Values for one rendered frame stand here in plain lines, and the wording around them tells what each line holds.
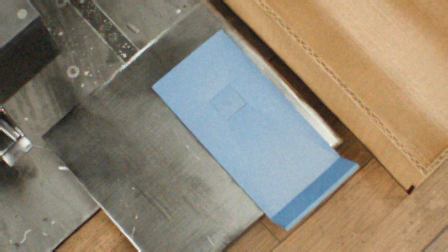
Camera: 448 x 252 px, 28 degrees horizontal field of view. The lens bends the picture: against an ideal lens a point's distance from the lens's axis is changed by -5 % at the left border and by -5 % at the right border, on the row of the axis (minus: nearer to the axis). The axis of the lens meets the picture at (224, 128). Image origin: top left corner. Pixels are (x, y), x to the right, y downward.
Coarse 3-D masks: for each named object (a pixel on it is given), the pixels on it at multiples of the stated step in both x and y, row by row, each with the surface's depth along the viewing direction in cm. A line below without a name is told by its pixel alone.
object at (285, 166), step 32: (224, 32) 71; (192, 64) 70; (224, 64) 70; (160, 96) 70; (192, 96) 70; (256, 96) 70; (192, 128) 69; (224, 128) 69; (256, 128) 69; (288, 128) 69; (224, 160) 68; (256, 160) 68; (288, 160) 68; (320, 160) 68; (256, 192) 68; (288, 192) 68; (320, 192) 65; (288, 224) 64
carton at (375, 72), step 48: (240, 0) 70; (288, 0) 74; (336, 0) 73; (384, 0) 73; (432, 0) 69; (288, 48) 69; (336, 48) 72; (384, 48) 72; (432, 48) 72; (336, 96) 67; (384, 96) 71; (432, 96) 71; (384, 144) 66; (432, 144) 70
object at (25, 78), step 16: (32, 32) 67; (48, 32) 69; (16, 48) 67; (32, 48) 69; (48, 48) 71; (0, 64) 67; (16, 64) 69; (32, 64) 71; (0, 80) 69; (16, 80) 71; (0, 96) 71
